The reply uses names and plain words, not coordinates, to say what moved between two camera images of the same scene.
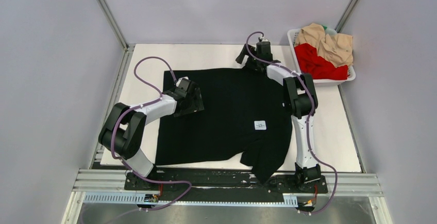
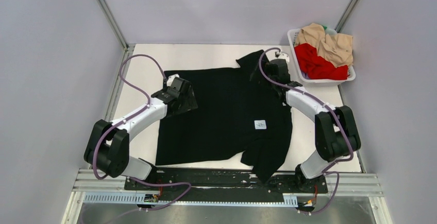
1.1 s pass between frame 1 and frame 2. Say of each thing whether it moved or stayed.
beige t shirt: stayed
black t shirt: stayed
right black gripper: moved
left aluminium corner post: stayed
